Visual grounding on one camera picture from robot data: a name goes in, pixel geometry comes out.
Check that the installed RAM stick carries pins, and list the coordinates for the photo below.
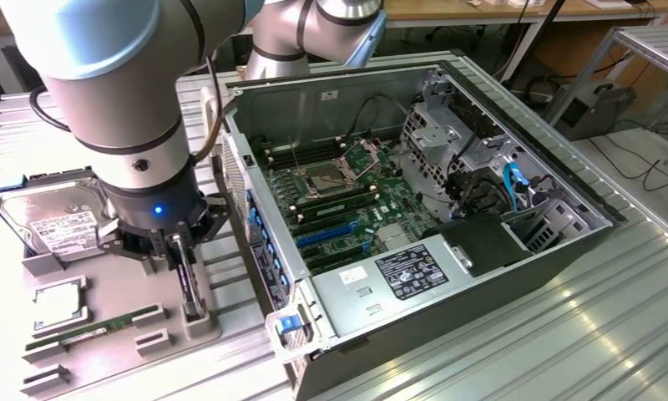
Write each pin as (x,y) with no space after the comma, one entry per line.
(333,206)

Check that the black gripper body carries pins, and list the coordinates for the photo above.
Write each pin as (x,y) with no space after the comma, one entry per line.
(156,200)

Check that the blue case latch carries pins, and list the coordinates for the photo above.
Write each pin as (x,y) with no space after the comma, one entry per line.
(289,326)

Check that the grey parts rack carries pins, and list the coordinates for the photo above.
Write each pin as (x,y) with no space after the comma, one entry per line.
(105,301)

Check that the blue expansion slot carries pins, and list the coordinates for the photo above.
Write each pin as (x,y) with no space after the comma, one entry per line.
(325,234)

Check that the hard disk drive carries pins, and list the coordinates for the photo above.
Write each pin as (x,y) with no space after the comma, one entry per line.
(44,217)

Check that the metal disk bay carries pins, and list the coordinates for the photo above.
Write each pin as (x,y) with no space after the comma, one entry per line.
(428,138)

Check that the black fan shroud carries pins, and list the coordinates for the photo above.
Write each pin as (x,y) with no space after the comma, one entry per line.
(484,246)

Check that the aluminium frame table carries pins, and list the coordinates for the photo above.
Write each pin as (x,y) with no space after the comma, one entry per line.
(651,50)

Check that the CPU socket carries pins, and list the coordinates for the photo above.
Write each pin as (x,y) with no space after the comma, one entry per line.
(324,180)

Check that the CPU chip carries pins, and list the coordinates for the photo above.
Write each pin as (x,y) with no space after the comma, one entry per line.
(60,307)

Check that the open black PC case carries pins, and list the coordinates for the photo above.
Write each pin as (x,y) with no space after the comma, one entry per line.
(423,317)

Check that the green motherboard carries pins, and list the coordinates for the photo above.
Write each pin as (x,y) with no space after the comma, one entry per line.
(366,213)

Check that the grey power supply unit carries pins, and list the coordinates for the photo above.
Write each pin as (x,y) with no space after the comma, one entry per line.
(389,288)

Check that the socket cover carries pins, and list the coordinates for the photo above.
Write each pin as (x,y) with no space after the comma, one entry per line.
(361,155)

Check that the wooden desk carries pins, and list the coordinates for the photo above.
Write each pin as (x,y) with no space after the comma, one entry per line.
(479,8)

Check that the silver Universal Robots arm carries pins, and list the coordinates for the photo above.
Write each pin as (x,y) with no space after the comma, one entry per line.
(116,104)

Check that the silver chipset heatsink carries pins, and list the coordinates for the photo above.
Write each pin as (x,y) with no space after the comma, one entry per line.
(396,237)

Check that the green RAM stick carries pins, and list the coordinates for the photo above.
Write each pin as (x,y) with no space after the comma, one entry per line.
(89,332)

